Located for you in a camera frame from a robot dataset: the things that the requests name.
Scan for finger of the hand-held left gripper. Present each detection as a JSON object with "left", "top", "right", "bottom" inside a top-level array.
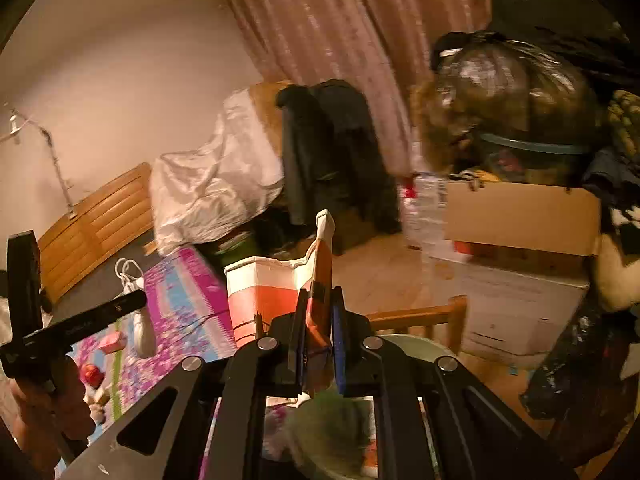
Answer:
[{"left": 114, "top": 289, "right": 149, "bottom": 319}]

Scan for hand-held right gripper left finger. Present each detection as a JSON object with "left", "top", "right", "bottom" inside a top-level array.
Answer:
[{"left": 60, "top": 287, "right": 321, "bottom": 480}]

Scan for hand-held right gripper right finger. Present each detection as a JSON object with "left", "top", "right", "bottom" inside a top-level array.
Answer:
[{"left": 330, "top": 285, "right": 581, "bottom": 480}]

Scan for orange and white carton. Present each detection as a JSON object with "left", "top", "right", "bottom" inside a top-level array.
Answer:
[{"left": 224, "top": 209, "right": 336, "bottom": 398}]

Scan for green plastic basin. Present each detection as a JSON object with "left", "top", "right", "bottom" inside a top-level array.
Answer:
[{"left": 270, "top": 334, "right": 453, "bottom": 480}]

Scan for person's left hand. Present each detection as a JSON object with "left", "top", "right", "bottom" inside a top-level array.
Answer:
[{"left": 10, "top": 355, "right": 96, "bottom": 461}]

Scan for pink small box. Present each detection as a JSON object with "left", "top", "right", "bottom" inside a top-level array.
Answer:
[{"left": 100, "top": 332, "right": 127, "bottom": 355}]

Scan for purple floral blanket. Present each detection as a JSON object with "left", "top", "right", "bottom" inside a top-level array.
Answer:
[{"left": 55, "top": 247, "right": 238, "bottom": 480}]

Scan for wooden chair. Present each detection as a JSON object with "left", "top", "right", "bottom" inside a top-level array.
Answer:
[{"left": 365, "top": 295, "right": 468, "bottom": 356}]

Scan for wooden headboard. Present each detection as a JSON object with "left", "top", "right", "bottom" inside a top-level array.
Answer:
[{"left": 37, "top": 161, "right": 156, "bottom": 306}]

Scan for green bin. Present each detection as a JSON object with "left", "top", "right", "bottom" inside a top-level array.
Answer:
[{"left": 215, "top": 232, "right": 258, "bottom": 261}]

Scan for white plastic bag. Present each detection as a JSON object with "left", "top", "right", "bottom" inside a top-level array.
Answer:
[{"left": 149, "top": 89, "right": 286, "bottom": 256}]

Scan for pack of water bottles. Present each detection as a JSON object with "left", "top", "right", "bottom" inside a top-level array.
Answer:
[{"left": 400, "top": 171, "right": 449, "bottom": 256}]

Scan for white box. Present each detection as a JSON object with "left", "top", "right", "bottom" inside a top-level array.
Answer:
[{"left": 425, "top": 250, "right": 592, "bottom": 361}]

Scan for black jacket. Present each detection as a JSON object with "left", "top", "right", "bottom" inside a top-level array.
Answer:
[{"left": 276, "top": 79, "right": 401, "bottom": 236}]

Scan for brown cardboard box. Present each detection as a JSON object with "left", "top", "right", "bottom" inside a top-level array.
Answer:
[{"left": 442, "top": 180, "right": 602, "bottom": 258}]

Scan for dark speckled bag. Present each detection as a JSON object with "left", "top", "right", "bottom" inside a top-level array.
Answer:
[{"left": 520, "top": 305, "right": 631, "bottom": 466}]

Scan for brown wooden cabinet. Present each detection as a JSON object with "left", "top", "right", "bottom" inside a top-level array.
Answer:
[{"left": 248, "top": 80, "right": 296, "bottom": 151}]

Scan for blue rimmed basin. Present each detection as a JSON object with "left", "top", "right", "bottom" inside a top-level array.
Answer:
[{"left": 472, "top": 130, "right": 593, "bottom": 157}]

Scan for cream cloth bundle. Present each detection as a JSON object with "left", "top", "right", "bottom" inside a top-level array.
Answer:
[{"left": 592, "top": 232, "right": 640, "bottom": 313}]

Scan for black garbage bag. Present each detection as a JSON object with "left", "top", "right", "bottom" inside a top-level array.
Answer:
[{"left": 431, "top": 30, "right": 608, "bottom": 186}]

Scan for pink curtain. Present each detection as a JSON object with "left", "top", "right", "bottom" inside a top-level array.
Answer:
[{"left": 225, "top": 0, "right": 496, "bottom": 176}]

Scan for yellow green patterned cloth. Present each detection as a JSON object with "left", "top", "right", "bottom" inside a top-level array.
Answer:
[{"left": 606, "top": 90, "right": 640, "bottom": 161}]

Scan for black cloth pile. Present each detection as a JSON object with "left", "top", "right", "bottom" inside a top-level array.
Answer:
[{"left": 487, "top": 0, "right": 640, "bottom": 81}]

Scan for white wall string light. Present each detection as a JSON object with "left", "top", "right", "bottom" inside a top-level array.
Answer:
[{"left": 0, "top": 102, "right": 76, "bottom": 218}]

